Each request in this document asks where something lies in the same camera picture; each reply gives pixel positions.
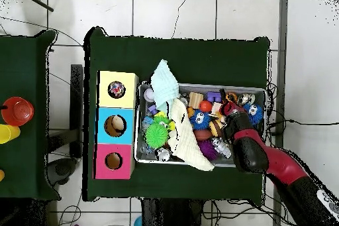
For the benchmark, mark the yellow plastic cup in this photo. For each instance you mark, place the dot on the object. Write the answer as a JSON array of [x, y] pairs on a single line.
[[9, 133]]

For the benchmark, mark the neighbouring green covered table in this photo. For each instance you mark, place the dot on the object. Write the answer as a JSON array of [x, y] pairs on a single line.
[[23, 64]]

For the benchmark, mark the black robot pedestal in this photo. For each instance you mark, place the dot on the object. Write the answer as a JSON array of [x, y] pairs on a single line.
[[172, 215]]

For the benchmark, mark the small blue spiky eyed ball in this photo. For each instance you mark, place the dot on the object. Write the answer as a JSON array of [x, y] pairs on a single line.
[[200, 120]]

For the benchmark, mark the red plastic cup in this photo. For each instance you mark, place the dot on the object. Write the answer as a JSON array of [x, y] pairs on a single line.
[[18, 111]]

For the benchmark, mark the orange red smooth ball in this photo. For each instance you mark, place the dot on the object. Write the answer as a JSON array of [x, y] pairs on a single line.
[[205, 106]]

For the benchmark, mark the dark green table cloth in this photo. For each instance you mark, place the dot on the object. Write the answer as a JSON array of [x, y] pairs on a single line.
[[185, 59]]

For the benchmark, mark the multicolour patterned cloth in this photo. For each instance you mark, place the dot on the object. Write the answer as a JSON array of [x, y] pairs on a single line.
[[116, 89]]

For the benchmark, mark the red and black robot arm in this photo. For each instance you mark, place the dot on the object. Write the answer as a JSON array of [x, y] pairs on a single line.
[[280, 162]]

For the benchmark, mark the wooden box with three holes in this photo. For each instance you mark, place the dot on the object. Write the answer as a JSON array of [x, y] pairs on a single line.
[[106, 101]]

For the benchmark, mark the shallow clear mesh bin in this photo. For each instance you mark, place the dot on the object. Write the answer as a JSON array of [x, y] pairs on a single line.
[[201, 86]]

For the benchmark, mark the grey round base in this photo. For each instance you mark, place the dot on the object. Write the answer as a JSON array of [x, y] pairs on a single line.
[[62, 169]]

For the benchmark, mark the mint waffle cloth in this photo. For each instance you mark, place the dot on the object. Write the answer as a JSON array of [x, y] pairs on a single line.
[[164, 85]]

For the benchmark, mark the blue spiky ball with eyes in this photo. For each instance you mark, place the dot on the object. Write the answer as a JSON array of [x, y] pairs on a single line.
[[255, 114]]

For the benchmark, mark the toy hamburger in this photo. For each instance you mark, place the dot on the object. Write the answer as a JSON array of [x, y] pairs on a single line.
[[215, 129]]

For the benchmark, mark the small yellow object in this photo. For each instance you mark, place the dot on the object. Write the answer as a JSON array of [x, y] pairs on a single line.
[[1, 175]]

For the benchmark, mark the green spiky toy with eyes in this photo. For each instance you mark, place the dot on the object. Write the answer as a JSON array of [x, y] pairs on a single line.
[[156, 135]]

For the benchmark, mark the pale wooden cube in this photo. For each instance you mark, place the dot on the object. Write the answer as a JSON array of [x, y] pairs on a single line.
[[215, 108]]

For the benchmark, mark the black upright stand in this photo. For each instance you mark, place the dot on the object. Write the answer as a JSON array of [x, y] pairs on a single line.
[[76, 104]]

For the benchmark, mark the dark tripod leg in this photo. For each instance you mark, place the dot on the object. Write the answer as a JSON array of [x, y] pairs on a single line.
[[39, 2]]

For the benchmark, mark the cream waffle cloth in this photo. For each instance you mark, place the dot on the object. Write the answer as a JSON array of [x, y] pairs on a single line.
[[185, 141]]

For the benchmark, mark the labelled tin can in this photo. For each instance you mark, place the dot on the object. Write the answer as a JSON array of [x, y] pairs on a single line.
[[246, 99]]

